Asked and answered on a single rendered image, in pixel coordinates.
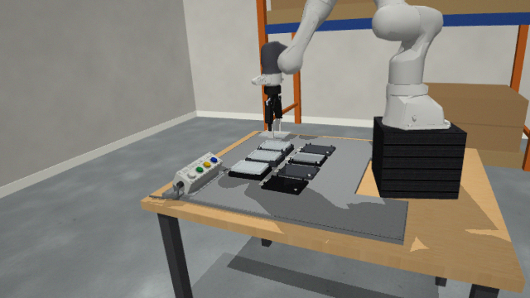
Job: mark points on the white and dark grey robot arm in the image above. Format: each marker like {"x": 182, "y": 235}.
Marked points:
{"x": 408, "y": 106}

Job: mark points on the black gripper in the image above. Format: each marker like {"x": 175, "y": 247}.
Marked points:
{"x": 273, "y": 105}

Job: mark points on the grey button panel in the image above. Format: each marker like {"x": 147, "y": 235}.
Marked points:
{"x": 196, "y": 176}

